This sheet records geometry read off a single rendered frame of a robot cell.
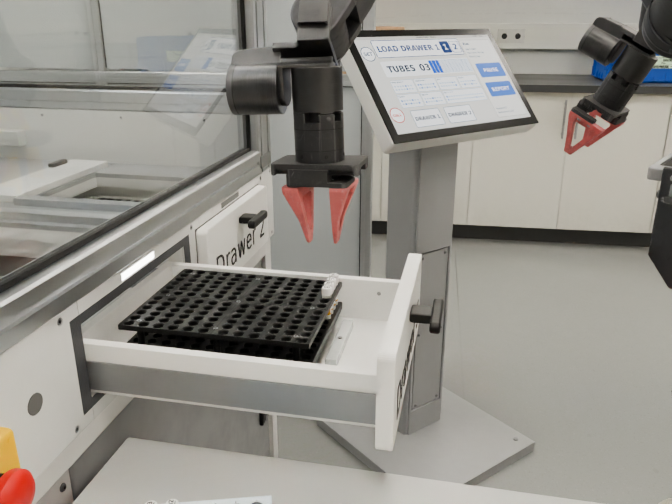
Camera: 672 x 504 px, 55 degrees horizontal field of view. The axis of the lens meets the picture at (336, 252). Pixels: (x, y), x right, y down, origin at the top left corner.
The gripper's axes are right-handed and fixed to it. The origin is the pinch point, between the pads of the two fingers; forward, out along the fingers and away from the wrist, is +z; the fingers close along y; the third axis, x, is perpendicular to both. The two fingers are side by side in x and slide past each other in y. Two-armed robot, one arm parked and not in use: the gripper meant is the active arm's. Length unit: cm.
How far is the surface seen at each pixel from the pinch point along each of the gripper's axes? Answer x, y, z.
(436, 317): -5.3, 14.2, 7.4
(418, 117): 82, 2, -5
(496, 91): 108, 19, -9
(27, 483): -36.5, -14.5, 10.1
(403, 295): -3.9, 10.3, 5.6
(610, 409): 132, 61, 97
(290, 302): -2.4, -3.7, 8.0
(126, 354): -16.8, -17.6, 9.1
